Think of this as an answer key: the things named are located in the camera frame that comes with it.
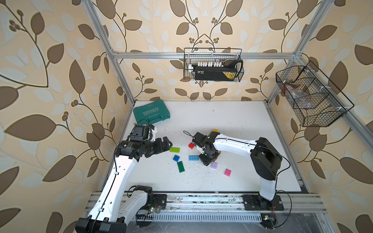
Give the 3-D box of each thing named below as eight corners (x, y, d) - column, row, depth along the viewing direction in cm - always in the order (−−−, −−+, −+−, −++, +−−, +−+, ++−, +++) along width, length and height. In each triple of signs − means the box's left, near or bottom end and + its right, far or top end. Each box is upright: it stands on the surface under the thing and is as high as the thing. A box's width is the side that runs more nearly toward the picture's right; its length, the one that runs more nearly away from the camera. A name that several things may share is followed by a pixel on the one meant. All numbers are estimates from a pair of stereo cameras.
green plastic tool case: (138, 129, 106) (135, 125, 102) (134, 111, 118) (132, 106, 113) (170, 119, 113) (169, 114, 108) (164, 103, 124) (163, 98, 119)
